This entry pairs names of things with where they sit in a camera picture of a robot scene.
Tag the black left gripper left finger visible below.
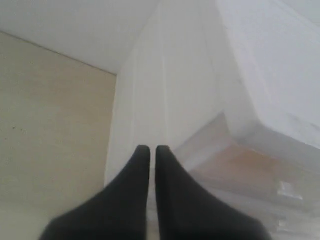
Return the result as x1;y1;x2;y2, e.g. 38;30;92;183
40;145;151;240

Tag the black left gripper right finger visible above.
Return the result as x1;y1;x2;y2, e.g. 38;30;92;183
155;145;272;240

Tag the clear drawer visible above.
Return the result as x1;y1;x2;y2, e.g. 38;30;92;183
173;113;320;204

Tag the white plastic drawer cabinet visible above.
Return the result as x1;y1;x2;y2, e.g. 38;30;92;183
105;0;320;240

